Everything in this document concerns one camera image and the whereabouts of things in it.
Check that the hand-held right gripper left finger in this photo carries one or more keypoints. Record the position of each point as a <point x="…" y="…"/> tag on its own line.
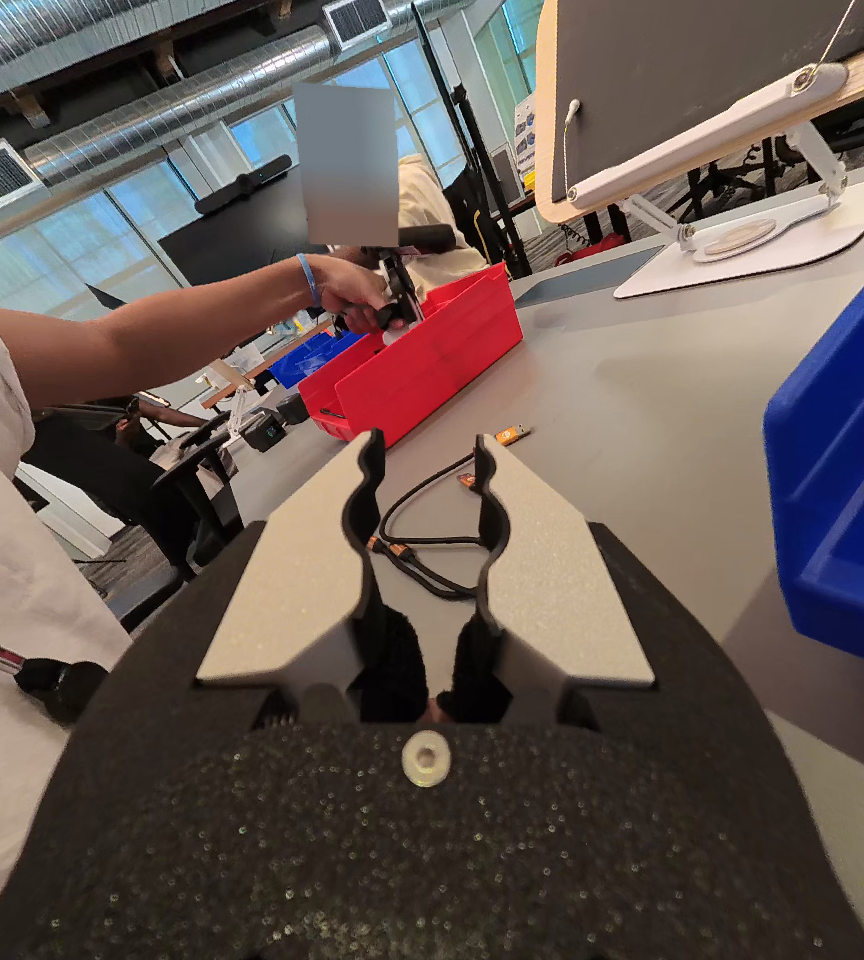
<point x="289" y="585"/>

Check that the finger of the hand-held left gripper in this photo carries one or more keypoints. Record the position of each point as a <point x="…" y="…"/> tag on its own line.
<point x="393" y="339"/>

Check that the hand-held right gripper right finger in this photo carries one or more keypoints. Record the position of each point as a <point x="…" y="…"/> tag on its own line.
<point x="559" y="585"/>

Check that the red storage bin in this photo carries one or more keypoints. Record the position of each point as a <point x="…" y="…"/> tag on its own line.
<point x="432" y="360"/>

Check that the blue storage bin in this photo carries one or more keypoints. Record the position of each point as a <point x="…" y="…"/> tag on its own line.
<point x="844" y="487"/>

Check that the person's left forearm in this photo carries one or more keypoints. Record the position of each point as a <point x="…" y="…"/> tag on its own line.
<point x="139" y="330"/>

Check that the dark grey desk hatch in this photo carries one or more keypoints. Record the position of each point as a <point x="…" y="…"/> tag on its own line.
<point x="589" y="277"/>

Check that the person's left hand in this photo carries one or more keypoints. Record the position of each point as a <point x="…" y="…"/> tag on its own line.
<point x="349" y="289"/>

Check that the blue background bins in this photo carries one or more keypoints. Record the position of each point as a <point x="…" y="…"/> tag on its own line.
<point x="312" y="356"/>

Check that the blue wristband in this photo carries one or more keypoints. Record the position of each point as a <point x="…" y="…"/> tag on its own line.
<point x="310" y="279"/>

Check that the large black screen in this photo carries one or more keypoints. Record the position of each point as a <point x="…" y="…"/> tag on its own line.
<point x="251" y="240"/>

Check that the black video bar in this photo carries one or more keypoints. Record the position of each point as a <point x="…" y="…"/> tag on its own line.
<point x="240" y="184"/>

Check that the red bag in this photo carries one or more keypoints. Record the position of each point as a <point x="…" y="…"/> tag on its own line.
<point x="604" y="246"/>

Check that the large silver ceiling duct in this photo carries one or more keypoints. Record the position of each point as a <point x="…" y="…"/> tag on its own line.
<point x="64" y="30"/>
<point x="176" y="105"/>

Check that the black board wooden frame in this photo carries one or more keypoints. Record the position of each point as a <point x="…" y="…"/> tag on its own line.
<point x="664" y="75"/>

